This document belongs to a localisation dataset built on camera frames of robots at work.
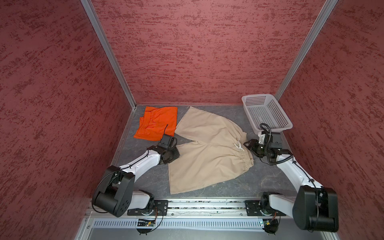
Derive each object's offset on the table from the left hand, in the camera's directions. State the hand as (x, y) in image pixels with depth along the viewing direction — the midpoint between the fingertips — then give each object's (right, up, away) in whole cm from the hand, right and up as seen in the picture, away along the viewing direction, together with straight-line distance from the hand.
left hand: (178, 158), depth 89 cm
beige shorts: (+26, +3, +5) cm, 27 cm away
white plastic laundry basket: (+68, +32, +31) cm, 81 cm away
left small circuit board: (-15, -28, -16) cm, 36 cm away
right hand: (+40, +7, -2) cm, 41 cm away
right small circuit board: (+48, -28, -17) cm, 58 cm away
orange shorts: (-19, +22, +20) cm, 35 cm away
